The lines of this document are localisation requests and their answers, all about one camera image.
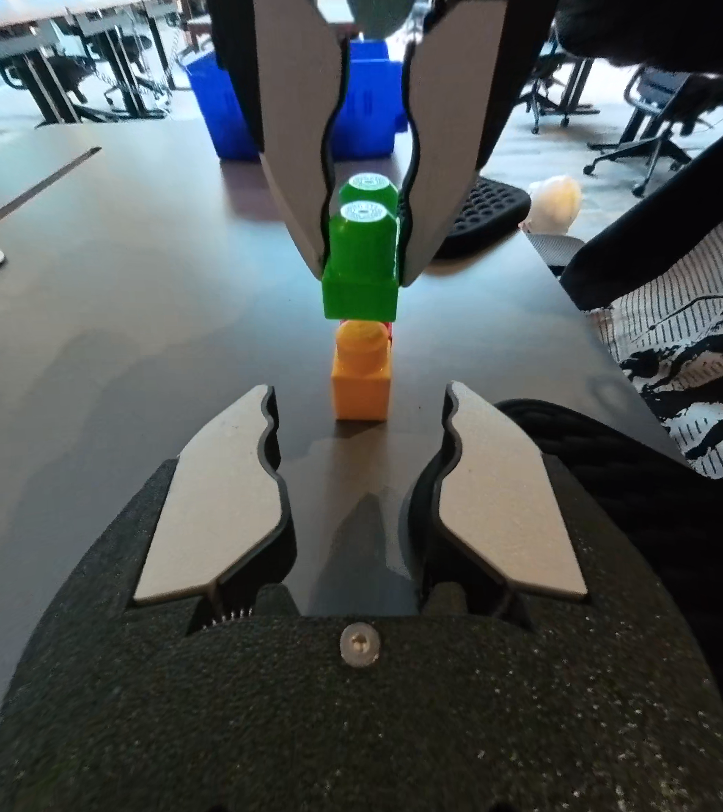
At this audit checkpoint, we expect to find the green two-stud mega block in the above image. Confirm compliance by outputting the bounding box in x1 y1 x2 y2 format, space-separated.
322 172 401 322

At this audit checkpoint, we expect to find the row of background desks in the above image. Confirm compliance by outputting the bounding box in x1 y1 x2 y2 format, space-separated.
0 0 212 128

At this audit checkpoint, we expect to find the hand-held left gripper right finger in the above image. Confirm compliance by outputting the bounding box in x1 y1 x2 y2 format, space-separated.
415 381 588 600

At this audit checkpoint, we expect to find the black honeycomb rubber pad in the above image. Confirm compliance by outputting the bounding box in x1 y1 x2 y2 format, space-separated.
435 176 533 256

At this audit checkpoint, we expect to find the black office chair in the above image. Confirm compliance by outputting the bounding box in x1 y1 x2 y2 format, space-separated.
586 66 723 199
520 38 603 135

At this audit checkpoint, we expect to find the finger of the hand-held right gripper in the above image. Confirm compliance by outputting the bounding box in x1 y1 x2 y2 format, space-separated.
254 0 344 283
397 0 509 288

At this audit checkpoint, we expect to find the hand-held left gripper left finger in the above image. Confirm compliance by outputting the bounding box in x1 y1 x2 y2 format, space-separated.
133 385 296 604

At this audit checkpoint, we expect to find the person's patterned garment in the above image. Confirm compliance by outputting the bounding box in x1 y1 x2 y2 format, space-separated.
590 222 723 482

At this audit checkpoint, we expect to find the blue plastic storage bin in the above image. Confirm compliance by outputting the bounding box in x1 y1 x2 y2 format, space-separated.
331 38 410 163

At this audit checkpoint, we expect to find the yellow mega block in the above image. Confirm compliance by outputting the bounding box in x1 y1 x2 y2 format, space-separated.
331 320 395 422

